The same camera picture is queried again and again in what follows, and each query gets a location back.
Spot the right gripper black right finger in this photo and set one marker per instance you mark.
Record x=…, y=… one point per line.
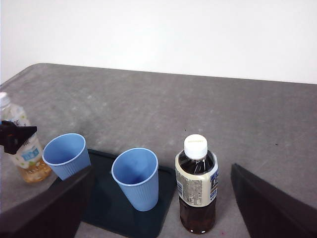
x=272, y=210

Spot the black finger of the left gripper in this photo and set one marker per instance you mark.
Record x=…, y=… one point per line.
x=18, y=137

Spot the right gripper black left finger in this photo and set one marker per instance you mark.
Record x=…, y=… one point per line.
x=44, y=215

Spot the jasmine tea bottle white label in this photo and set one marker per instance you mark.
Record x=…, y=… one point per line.
x=31, y=163

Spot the dark tea bottle beige label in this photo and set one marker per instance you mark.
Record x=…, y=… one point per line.
x=195, y=188

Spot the blue ribbed plastic cup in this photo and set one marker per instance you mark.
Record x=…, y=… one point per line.
x=138, y=188
x=65, y=150

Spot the dark blue rectangular tray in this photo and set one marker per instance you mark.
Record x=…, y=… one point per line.
x=111, y=213

